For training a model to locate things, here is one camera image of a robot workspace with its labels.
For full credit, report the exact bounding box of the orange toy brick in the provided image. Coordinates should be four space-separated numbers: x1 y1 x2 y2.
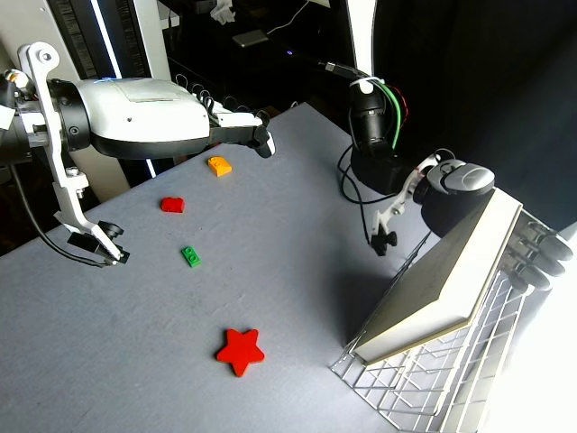
206 155 234 178

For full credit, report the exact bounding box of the green toy brick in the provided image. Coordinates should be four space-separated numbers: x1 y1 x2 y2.
180 245 203 269

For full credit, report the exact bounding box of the thin white cable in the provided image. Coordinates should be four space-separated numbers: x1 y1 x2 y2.
265 0 312 35

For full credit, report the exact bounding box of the grey power bank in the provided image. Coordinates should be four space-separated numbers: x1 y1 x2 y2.
232 30 270 49

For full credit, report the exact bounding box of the cream paperback book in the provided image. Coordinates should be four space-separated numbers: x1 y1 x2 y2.
353 189 524 366

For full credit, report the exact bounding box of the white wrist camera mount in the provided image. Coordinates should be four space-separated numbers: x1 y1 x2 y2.
16 41 132 268
370 155 445 257

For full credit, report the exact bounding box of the white crumpled paper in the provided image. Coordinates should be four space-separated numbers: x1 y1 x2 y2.
210 0 237 24

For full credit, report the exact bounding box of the wire dish rack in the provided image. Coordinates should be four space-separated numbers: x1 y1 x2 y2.
331 232 549 433

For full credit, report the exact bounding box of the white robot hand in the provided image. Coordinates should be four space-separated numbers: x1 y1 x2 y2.
417 159 574 294
73 73 277 160

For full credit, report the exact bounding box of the red star block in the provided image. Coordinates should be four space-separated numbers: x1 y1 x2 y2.
215 327 266 378

